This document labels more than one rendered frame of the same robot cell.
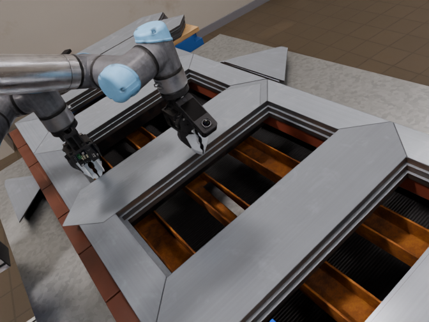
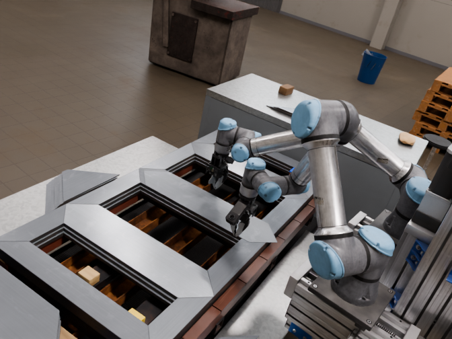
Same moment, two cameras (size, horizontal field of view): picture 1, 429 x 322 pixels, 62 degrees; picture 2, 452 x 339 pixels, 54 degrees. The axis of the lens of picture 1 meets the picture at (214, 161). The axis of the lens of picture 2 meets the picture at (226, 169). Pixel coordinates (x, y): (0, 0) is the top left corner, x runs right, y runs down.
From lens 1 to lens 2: 2.43 m
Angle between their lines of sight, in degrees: 96
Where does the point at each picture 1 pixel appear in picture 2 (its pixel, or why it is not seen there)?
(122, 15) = not seen: outside the picture
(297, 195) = (236, 166)
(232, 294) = not seen: hidden behind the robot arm
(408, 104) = (152, 148)
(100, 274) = (290, 227)
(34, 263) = (282, 315)
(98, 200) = (255, 229)
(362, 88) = (131, 157)
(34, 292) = not seen: hidden behind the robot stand
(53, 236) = (257, 312)
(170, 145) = (204, 204)
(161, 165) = (222, 206)
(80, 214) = (266, 235)
